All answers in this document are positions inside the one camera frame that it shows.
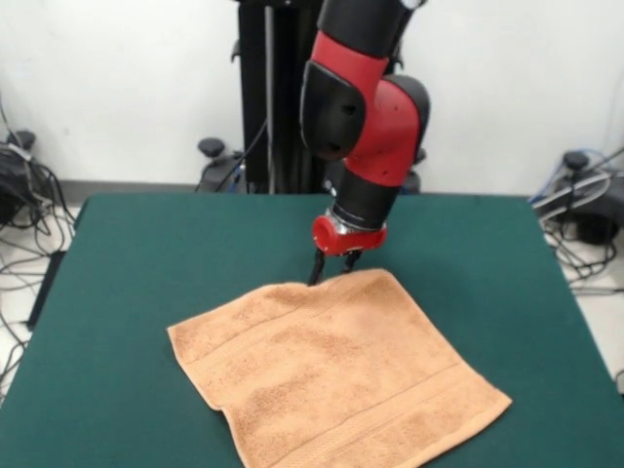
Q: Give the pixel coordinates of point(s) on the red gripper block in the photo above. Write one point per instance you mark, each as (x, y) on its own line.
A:
(341, 240)

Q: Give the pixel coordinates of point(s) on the tan terry towel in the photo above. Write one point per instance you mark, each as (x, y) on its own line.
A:
(341, 365)

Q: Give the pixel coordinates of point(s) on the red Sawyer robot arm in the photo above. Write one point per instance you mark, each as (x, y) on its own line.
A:
(380, 127)

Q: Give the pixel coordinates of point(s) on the dark green table cloth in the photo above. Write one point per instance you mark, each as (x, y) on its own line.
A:
(146, 268)

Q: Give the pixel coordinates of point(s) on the grey stand base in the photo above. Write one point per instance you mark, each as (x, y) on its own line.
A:
(17, 146)
(592, 214)

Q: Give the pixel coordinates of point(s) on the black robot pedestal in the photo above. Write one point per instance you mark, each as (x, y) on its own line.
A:
(273, 97)

